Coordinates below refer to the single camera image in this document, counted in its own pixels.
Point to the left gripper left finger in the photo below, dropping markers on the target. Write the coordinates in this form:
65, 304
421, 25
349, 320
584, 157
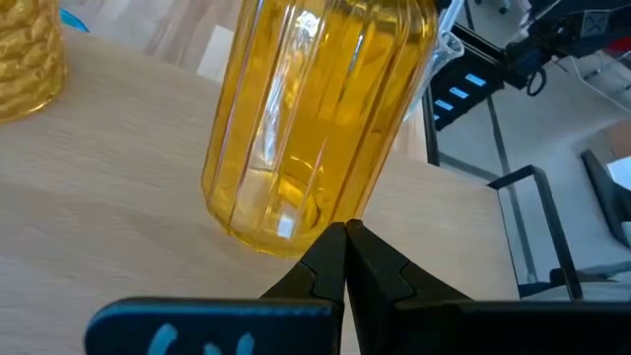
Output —
296, 320

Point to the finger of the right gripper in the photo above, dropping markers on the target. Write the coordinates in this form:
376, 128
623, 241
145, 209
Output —
468, 106

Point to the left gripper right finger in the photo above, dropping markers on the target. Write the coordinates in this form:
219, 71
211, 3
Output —
394, 320

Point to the yellow ribbed glass vase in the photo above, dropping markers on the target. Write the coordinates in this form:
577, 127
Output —
296, 123

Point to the yellow hobnail textured glass vase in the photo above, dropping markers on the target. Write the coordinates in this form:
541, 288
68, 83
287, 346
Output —
29, 59

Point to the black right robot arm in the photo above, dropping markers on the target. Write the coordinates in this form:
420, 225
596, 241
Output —
577, 29

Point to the wooden shelf black metal legs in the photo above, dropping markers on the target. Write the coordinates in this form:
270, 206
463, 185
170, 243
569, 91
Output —
123, 197

